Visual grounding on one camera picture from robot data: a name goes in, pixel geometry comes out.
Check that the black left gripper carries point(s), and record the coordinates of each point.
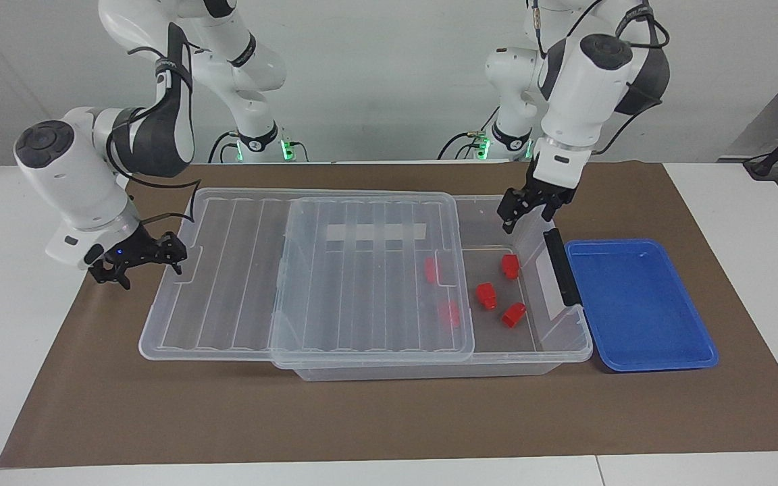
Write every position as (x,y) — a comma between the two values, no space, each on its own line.
(548,189)

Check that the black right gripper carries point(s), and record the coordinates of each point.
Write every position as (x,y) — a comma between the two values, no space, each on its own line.
(132,251)

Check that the clear ribbed plastic lid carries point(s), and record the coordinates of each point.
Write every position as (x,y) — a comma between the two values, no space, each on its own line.
(227,283)

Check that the red block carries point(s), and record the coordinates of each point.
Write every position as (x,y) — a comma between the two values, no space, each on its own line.
(431,270)
(513,315)
(485,295)
(450,313)
(510,266)

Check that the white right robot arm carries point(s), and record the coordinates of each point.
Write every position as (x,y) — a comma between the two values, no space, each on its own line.
(78,182)

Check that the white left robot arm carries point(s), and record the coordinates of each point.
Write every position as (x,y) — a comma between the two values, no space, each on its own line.
(585,88)

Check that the clear plastic storage box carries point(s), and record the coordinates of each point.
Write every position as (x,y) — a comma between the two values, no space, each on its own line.
(497,341)

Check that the blue plastic tray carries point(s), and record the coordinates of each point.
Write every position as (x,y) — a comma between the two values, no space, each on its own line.
(639,317)

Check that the brown paper table mat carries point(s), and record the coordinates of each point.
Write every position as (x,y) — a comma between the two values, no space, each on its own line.
(362,418)

